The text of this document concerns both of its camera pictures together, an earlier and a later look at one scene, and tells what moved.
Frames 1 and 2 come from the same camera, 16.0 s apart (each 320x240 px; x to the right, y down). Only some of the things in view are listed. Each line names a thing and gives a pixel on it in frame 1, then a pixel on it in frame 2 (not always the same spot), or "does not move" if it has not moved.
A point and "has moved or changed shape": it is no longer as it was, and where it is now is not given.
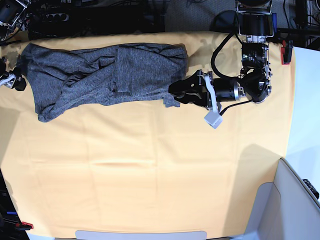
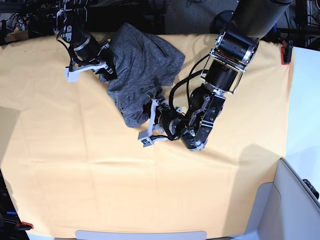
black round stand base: x=226 y=21 does not move
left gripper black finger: x=20 y=82 → x=107 y=76
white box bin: x=287 y=208 does not move
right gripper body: x=220 y=89 → x=163 y=122
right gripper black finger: x=194 y=82 → x=147 y=109
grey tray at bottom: x=107 y=235 does not move
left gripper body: x=7 y=79 → x=84 y=51
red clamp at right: x=286 y=51 does not move
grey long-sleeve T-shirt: x=62 y=79 has moved or changed shape
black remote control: x=312 y=188 does not move
